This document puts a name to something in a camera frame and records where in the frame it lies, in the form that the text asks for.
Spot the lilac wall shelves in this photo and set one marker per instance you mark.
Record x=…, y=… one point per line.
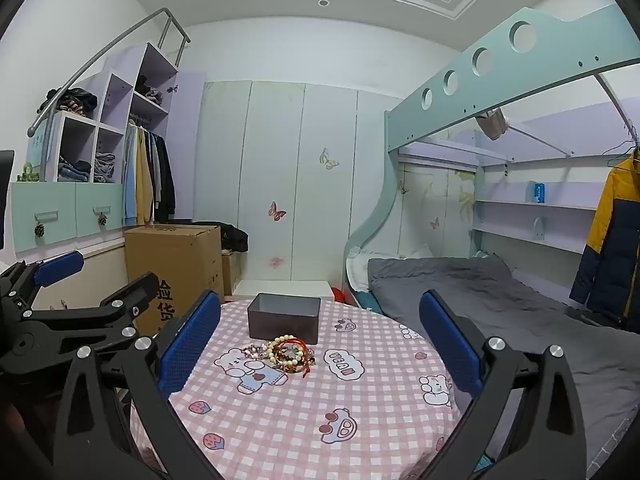
x=530, y=205

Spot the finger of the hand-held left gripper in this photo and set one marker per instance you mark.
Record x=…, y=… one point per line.
x=115, y=305
x=60, y=266

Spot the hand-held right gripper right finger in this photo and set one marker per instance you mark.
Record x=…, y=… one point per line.
x=450, y=345

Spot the black hanging garment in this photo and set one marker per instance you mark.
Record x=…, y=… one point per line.
x=165, y=175

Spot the folded grey clothes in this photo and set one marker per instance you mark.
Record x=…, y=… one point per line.
x=104, y=167

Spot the dark clothes pile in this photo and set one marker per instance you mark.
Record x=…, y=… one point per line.
x=72, y=100

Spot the faded pink butterfly sticker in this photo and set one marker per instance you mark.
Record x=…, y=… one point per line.
x=275, y=261

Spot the teal drawer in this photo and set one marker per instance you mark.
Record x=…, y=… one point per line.
x=45, y=205
x=100, y=200

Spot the grey blanket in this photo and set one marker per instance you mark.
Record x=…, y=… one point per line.
x=500, y=300

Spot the small blue box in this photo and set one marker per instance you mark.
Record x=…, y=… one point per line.
x=539, y=192

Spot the pink checked cartoon tablecloth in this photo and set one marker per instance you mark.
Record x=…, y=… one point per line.
x=310, y=410

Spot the small brown cardboard box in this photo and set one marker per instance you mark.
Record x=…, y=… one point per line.
x=231, y=272

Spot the lilac cubby shelf unit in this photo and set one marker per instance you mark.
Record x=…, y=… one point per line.
x=190, y=135

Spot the yellow hanging garment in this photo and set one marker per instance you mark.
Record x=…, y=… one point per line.
x=144, y=175

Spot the folded blue jeans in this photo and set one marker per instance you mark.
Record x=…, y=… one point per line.
x=75, y=170

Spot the green hair claw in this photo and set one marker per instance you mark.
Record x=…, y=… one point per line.
x=27, y=174

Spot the white wardrobe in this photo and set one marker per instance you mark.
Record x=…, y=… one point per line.
x=280, y=160

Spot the grey metal tin box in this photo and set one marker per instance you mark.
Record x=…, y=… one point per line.
x=283, y=325

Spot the teal bed sheet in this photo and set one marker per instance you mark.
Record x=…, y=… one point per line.
x=362, y=301

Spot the black monitor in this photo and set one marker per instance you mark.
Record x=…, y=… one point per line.
x=6, y=200

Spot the small butterfly wall sticker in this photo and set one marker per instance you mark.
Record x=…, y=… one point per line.
x=434, y=222

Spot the pink butterfly wall sticker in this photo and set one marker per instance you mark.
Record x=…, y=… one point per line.
x=276, y=210

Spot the dark folded clothes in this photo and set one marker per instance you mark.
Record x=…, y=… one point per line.
x=147, y=91

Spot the large brown cardboard box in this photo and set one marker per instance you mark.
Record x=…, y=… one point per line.
x=170, y=255

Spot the teal bunk bed frame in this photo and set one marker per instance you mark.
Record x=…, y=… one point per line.
x=500, y=75

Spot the white butterfly wall sticker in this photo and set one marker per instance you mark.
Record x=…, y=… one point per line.
x=328, y=160

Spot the yellow and navy jacket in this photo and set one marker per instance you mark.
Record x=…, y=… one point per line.
x=610, y=240

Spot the light blue hanging garment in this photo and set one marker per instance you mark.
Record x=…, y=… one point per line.
x=129, y=175

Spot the beige hanging cloth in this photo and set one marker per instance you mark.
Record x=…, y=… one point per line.
x=492, y=124

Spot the black bag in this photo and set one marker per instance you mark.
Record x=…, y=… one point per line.
x=235, y=237

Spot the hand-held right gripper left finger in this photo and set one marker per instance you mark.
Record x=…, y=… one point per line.
x=190, y=345

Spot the red stool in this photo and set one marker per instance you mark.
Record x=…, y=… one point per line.
x=338, y=295

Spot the grey metal handrail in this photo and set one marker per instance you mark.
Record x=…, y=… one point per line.
x=100, y=52

